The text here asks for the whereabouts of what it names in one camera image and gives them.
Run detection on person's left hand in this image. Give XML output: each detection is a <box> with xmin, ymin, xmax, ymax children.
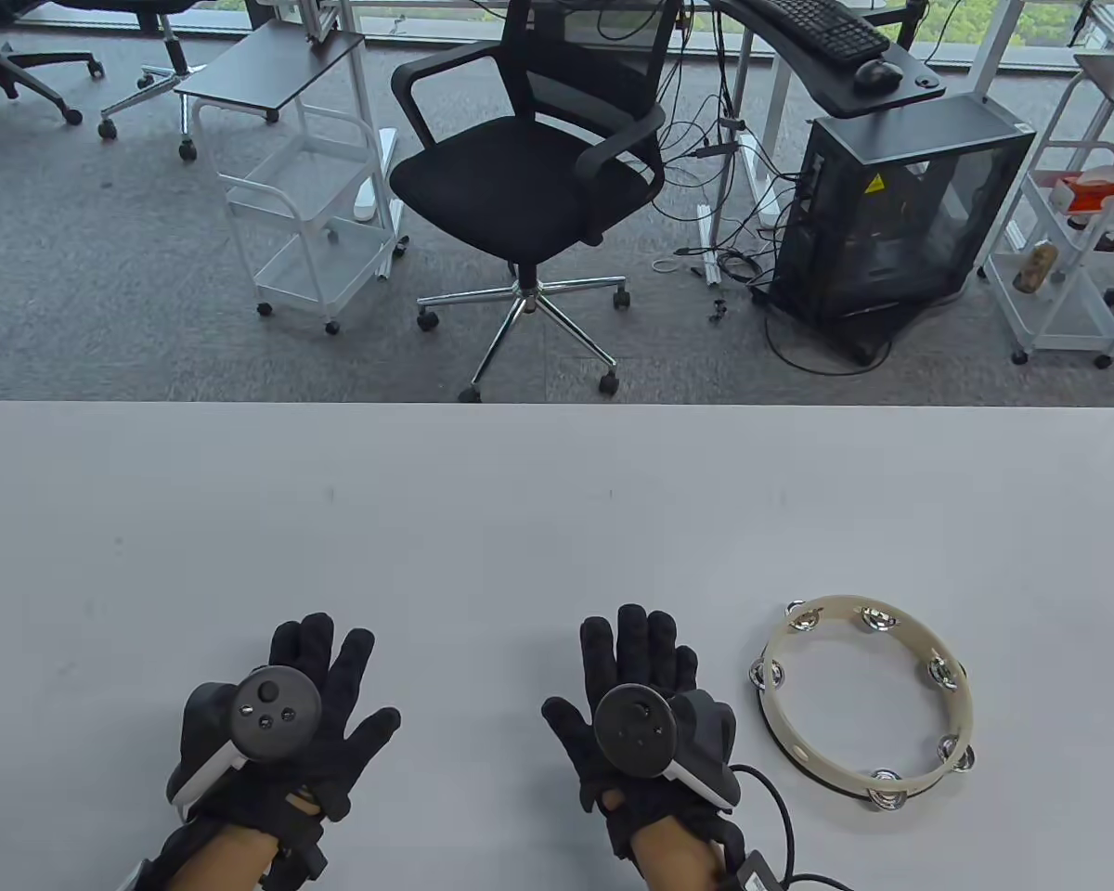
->
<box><xmin>186</xmin><ymin>613</ymin><xmax>402</xmax><ymax>838</ymax></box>

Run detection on person's right hand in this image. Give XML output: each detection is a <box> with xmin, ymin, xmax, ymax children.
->
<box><xmin>542</xmin><ymin>605</ymin><xmax>744</xmax><ymax>860</ymax></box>

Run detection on round wooden tambourine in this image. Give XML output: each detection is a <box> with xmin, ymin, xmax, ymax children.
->
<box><xmin>749</xmin><ymin>595</ymin><xmax>977</xmax><ymax>811</ymax></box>

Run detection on person's left forearm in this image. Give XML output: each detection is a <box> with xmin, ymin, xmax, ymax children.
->
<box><xmin>160</xmin><ymin>826</ymin><xmax>281</xmax><ymax>891</ymax></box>

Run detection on person's right forearm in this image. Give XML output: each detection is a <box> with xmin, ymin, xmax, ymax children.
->
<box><xmin>631</xmin><ymin>821</ymin><xmax>734</xmax><ymax>891</ymax></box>

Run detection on black and white left controller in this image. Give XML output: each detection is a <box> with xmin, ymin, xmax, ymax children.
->
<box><xmin>167</xmin><ymin>666</ymin><xmax>323</xmax><ymax>807</ymax></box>

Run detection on black and white controller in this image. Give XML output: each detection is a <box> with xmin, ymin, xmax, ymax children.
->
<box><xmin>594</xmin><ymin>685</ymin><xmax>742</xmax><ymax>810</ymax></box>
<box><xmin>167</xmin><ymin>666</ymin><xmax>323</xmax><ymax>807</ymax></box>

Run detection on black and white right controller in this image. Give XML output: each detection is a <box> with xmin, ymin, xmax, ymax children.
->
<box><xmin>594</xmin><ymin>685</ymin><xmax>742</xmax><ymax>810</ymax></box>

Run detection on black mesh office chair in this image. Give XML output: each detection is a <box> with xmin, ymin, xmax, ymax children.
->
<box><xmin>390</xmin><ymin>0</ymin><xmax>683</xmax><ymax>402</ymax></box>

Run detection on black computer tower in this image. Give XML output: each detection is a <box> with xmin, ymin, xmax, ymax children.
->
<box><xmin>764</xmin><ymin>93</ymin><xmax>1039</xmax><ymax>365</ymax></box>

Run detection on brown bottle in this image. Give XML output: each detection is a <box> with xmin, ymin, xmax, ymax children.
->
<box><xmin>1013</xmin><ymin>240</ymin><xmax>1058</xmax><ymax>295</ymax></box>

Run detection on dark curved desk top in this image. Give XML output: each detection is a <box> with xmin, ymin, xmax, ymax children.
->
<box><xmin>706</xmin><ymin>0</ymin><xmax>949</xmax><ymax>120</ymax></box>

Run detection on orange and white box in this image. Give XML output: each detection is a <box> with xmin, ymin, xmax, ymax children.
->
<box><xmin>1050</xmin><ymin>166</ymin><xmax>1114</xmax><ymax>215</ymax></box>

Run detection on black keyboard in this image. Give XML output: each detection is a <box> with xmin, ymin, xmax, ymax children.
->
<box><xmin>738</xmin><ymin>0</ymin><xmax>892</xmax><ymax>65</ymax></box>

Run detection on white cart with dark top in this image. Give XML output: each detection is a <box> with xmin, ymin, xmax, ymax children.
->
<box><xmin>175</xmin><ymin>20</ymin><xmax>410</xmax><ymax>336</ymax></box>

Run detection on black chair with silver base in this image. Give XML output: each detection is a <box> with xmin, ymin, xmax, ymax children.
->
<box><xmin>98</xmin><ymin>0</ymin><xmax>208</xmax><ymax>142</ymax></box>

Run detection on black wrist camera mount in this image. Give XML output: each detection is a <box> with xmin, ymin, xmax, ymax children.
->
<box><xmin>262</xmin><ymin>789</ymin><xmax>329</xmax><ymax>888</ymax></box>

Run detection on black glove cable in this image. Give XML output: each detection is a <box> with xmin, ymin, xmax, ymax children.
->
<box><xmin>729</xmin><ymin>763</ymin><xmax>857</xmax><ymax>891</ymax></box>

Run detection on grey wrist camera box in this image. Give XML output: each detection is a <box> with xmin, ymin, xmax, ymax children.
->
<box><xmin>729</xmin><ymin>849</ymin><xmax>783</xmax><ymax>891</ymax></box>

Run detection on black looped power cable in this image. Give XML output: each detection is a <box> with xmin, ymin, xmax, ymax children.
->
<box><xmin>762</xmin><ymin>302</ymin><xmax>895</xmax><ymax>378</ymax></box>

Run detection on bundle of black floor cables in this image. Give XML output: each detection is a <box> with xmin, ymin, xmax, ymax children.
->
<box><xmin>652</xmin><ymin>19</ymin><xmax>804</xmax><ymax>326</ymax></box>

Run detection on white wire shelf cart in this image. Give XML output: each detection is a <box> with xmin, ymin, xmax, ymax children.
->
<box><xmin>978</xmin><ymin>53</ymin><xmax>1114</xmax><ymax>370</ymax></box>

